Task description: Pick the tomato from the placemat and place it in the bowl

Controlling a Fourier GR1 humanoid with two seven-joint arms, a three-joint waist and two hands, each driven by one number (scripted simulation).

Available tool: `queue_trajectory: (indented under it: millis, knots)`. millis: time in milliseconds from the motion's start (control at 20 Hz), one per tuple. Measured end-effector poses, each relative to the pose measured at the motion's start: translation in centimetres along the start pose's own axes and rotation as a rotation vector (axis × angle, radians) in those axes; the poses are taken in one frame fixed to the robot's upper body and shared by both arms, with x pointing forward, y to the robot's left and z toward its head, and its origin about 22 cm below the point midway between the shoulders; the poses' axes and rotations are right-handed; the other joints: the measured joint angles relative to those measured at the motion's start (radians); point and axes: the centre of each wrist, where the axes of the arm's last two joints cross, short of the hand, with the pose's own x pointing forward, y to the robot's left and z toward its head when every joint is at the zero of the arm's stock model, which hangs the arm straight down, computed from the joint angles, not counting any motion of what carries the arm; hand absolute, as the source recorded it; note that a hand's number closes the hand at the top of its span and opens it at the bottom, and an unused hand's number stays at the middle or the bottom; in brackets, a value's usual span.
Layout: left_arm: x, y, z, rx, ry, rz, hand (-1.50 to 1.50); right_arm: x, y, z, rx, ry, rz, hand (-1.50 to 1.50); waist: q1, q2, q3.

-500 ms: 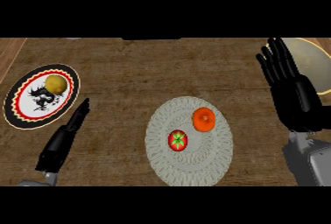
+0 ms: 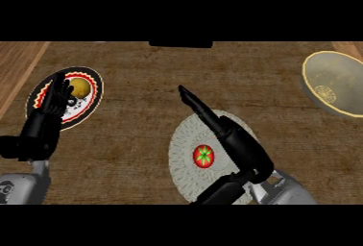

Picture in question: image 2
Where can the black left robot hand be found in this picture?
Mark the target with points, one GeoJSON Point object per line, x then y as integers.
{"type": "Point", "coordinates": [41, 128]}

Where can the black red patterned plate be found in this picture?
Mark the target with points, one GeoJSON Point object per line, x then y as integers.
{"type": "Point", "coordinates": [87, 96]}

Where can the yellow round fruit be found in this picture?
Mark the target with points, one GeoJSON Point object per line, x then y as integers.
{"type": "Point", "coordinates": [80, 88]}

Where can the grey bowl with yellow rim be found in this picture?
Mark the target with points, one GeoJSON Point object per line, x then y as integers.
{"type": "Point", "coordinates": [338, 83]}

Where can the white round placemat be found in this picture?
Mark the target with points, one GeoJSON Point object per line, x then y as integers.
{"type": "Point", "coordinates": [189, 153]}

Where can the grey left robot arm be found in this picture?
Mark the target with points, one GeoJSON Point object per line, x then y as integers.
{"type": "Point", "coordinates": [23, 184]}

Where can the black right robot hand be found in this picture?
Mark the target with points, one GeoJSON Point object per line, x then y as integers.
{"type": "Point", "coordinates": [236, 141]}

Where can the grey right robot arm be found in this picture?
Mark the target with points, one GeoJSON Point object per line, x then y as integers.
{"type": "Point", "coordinates": [283, 190]}

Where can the red tomato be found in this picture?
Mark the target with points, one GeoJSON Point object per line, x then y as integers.
{"type": "Point", "coordinates": [203, 156]}

